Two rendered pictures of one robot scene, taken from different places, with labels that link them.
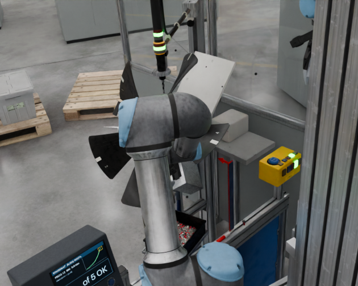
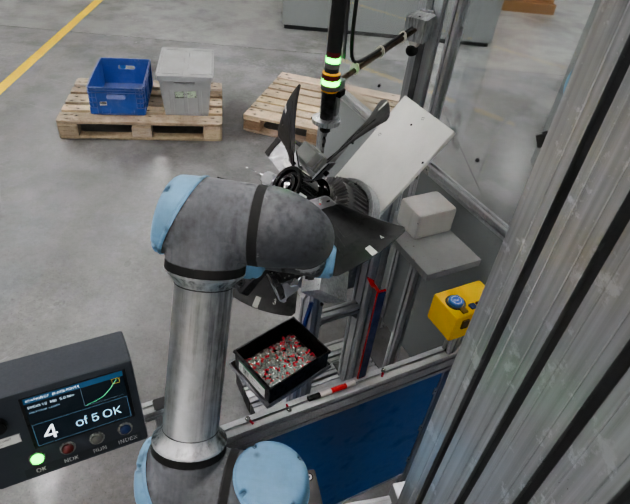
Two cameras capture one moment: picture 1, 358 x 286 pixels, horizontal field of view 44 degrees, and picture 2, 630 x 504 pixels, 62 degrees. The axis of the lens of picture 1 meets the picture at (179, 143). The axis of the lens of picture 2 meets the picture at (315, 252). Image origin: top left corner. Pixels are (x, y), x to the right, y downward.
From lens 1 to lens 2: 0.46 m
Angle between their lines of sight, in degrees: 12
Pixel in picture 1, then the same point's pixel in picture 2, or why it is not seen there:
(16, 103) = (186, 91)
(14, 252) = (120, 280)
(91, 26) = (320, 13)
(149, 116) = (207, 220)
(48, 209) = not seen: hidden behind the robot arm
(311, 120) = (462, 370)
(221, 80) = (424, 152)
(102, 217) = not seen: hidden behind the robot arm
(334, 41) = (559, 251)
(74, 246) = (76, 366)
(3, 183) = (141, 187)
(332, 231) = not seen: outside the picture
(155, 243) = (171, 424)
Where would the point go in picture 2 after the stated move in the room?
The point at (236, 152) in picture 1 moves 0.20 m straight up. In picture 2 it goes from (419, 257) to (432, 211)
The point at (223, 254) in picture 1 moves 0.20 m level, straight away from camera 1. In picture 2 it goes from (278, 473) to (322, 374)
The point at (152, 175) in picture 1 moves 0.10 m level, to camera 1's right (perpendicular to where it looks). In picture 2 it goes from (190, 318) to (258, 335)
